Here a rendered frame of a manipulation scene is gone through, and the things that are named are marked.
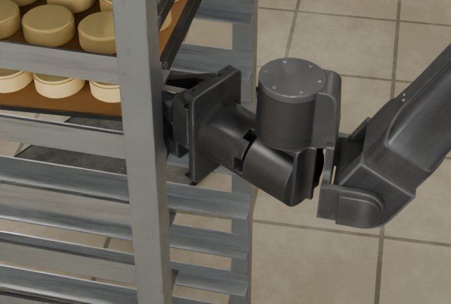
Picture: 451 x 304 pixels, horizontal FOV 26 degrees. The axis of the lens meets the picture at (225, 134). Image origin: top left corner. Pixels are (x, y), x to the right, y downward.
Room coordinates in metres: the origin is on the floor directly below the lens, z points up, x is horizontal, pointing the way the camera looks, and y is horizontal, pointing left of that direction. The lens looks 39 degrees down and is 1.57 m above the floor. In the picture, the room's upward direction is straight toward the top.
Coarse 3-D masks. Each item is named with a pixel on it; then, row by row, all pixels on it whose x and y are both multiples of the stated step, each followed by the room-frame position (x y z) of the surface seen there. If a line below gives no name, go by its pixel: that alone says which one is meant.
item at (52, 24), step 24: (0, 0) 0.82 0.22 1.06; (24, 0) 0.84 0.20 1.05; (48, 0) 0.84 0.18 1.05; (72, 0) 0.83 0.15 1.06; (96, 0) 0.85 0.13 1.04; (0, 24) 0.78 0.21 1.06; (24, 24) 0.78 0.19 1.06; (48, 24) 0.78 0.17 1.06; (72, 24) 0.78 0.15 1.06; (96, 24) 0.78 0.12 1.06; (72, 48) 0.77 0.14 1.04; (96, 48) 0.75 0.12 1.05
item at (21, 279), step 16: (0, 272) 1.22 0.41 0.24; (16, 272) 1.21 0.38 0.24; (32, 272) 1.20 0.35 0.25; (16, 288) 1.19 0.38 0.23; (32, 288) 1.19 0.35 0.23; (48, 288) 1.19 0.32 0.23; (64, 288) 1.19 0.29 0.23; (80, 288) 1.18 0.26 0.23; (96, 288) 1.18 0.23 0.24; (112, 288) 1.17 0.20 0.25; (128, 288) 1.16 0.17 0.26
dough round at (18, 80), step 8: (0, 72) 0.79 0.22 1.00; (8, 72) 0.78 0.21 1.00; (16, 72) 0.78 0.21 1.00; (24, 72) 0.79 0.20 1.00; (32, 72) 0.80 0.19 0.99; (0, 80) 0.78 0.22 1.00; (8, 80) 0.78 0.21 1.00; (16, 80) 0.78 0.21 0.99; (24, 80) 0.79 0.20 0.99; (0, 88) 0.78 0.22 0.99; (8, 88) 0.78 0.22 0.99; (16, 88) 0.78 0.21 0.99
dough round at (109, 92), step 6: (90, 84) 0.77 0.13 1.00; (96, 84) 0.76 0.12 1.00; (102, 84) 0.76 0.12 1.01; (108, 84) 0.76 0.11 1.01; (114, 84) 0.76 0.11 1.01; (96, 90) 0.76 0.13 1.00; (102, 90) 0.75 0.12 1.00; (108, 90) 0.75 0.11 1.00; (114, 90) 0.75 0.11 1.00; (96, 96) 0.76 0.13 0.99; (102, 96) 0.75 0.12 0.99; (108, 96) 0.75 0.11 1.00; (114, 96) 0.75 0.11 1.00; (108, 102) 0.75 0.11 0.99; (114, 102) 0.75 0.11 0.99
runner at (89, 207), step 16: (0, 192) 0.75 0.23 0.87; (16, 192) 0.74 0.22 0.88; (32, 192) 0.74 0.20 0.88; (48, 192) 0.74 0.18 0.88; (64, 192) 0.73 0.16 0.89; (32, 208) 0.74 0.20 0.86; (48, 208) 0.74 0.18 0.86; (64, 208) 0.73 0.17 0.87; (80, 208) 0.73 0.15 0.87; (96, 208) 0.72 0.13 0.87; (112, 208) 0.72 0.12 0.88; (128, 208) 0.72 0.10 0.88; (128, 224) 0.72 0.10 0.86
